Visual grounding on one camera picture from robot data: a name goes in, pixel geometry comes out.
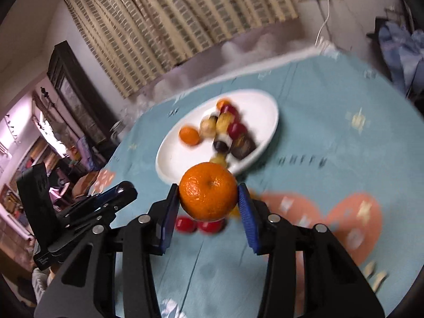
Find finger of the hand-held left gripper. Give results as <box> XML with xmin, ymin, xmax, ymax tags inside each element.
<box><xmin>64</xmin><ymin>187</ymin><xmax>138</xmax><ymax>236</ymax></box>
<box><xmin>78</xmin><ymin>181</ymin><xmax>135</xmax><ymax>207</ymax></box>

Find blue clothes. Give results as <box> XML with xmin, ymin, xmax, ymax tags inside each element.
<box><xmin>378</xmin><ymin>20</ymin><xmax>424</xmax><ymax>96</ymax></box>

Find dark framed painting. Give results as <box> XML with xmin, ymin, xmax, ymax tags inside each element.
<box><xmin>47</xmin><ymin>41</ymin><xmax>116</xmax><ymax>146</ymax></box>

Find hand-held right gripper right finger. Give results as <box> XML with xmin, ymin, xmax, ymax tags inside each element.
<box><xmin>237</xmin><ymin>183</ymin><xmax>386</xmax><ymax>318</ymax></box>

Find red-brown wooden chair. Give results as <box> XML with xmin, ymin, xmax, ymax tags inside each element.
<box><xmin>72</xmin><ymin>170</ymin><xmax>100</xmax><ymax>199</ymax></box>

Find white oval plate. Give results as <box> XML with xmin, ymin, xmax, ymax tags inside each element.
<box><xmin>156</xmin><ymin>89</ymin><xmax>279</xmax><ymax>183</ymax></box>

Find red cherry tomatoes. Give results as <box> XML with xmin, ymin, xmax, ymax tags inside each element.
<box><xmin>197</xmin><ymin>220</ymin><xmax>226</xmax><ymax>234</ymax></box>

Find smooth navel orange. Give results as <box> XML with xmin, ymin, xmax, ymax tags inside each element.
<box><xmin>179</xmin><ymin>126</ymin><xmax>201</xmax><ymax>146</ymax></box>

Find teal printed tablecloth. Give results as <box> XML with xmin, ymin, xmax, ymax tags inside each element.
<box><xmin>106</xmin><ymin>48</ymin><xmax>424</xmax><ymax>318</ymax></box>

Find white power cable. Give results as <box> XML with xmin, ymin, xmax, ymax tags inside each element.
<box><xmin>315</xmin><ymin>0</ymin><xmax>332</xmax><ymax>45</ymax></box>

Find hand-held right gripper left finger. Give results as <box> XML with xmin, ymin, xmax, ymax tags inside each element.
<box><xmin>33</xmin><ymin>183</ymin><xmax>181</xmax><ymax>318</ymax></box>

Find cluttered shelf unit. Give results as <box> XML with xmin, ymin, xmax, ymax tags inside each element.
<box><xmin>0</xmin><ymin>132</ymin><xmax>50</xmax><ymax>239</ymax></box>

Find dark brown passion fruit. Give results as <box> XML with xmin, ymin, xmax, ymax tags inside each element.
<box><xmin>230</xmin><ymin>136</ymin><xmax>257</xmax><ymax>160</ymax></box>

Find beige checked curtain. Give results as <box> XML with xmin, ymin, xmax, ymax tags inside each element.
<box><xmin>61</xmin><ymin>0</ymin><xmax>299</xmax><ymax>99</ymax></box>

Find small yellow passion fruit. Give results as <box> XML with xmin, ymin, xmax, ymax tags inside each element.
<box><xmin>209</xmin><ymin>154</ymin><xmax>229</xmax><ymax>168</ymax></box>

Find small red plum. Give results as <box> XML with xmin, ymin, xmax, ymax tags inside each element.
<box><xmin>175</xmin><ymin>216</ymin><xmax>196</xmax><ymax>234</ymax></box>

